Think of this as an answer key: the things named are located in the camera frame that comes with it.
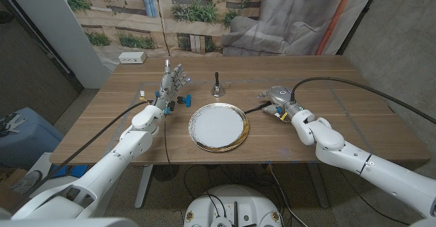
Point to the white table leg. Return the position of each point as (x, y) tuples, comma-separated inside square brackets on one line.
[(143, 189)]

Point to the grey table leg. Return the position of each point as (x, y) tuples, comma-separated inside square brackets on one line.
[(320, 189)]

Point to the blue object under table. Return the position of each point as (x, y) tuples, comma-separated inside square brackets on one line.
[(73, 170)]

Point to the blue clothespin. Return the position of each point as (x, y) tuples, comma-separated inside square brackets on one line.
[(187, 100)]

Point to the black makeup brush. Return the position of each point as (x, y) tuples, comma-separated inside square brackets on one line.
[(253, 110)]

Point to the grey shoe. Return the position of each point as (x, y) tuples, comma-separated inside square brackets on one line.
[(27, 181)]

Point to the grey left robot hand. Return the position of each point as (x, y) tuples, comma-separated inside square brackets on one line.
[(167, 84)]

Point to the white power strip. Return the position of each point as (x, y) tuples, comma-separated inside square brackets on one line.
[(132, 57)]

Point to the black round floor foot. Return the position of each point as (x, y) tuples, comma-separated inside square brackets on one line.
[(166, 172)]

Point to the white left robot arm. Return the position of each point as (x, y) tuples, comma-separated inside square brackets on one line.
[(112, 165)]

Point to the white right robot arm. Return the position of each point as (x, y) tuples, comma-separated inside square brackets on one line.
[(340, 148)]

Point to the blue storage bin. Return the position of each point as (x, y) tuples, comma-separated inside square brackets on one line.
[(30, 141)]

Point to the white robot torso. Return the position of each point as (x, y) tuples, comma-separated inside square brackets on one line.
[(231, 199)]

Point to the printed backdrop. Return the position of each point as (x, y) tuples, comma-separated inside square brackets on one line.
[(204, 15)]

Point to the grey metal brackets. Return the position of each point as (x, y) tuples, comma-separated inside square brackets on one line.
[(13, 124)]

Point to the white plate with gold rim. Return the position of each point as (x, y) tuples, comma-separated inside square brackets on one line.
[(218, 126)]

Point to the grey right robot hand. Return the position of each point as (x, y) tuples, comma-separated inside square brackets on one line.
[(281, 97)]

